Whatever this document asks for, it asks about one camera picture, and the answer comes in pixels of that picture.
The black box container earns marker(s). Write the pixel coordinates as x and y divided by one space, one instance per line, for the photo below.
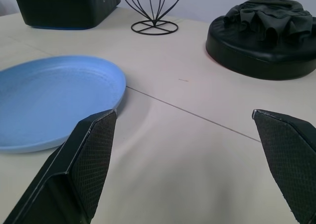
66 7

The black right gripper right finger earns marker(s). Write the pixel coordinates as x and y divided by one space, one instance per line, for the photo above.
291 157

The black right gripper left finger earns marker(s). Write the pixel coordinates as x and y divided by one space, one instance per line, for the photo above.
81 169

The blue plate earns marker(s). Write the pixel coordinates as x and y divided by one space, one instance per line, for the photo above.
53 100

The black crumpled cloth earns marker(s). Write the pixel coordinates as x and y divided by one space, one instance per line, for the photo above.
269 19

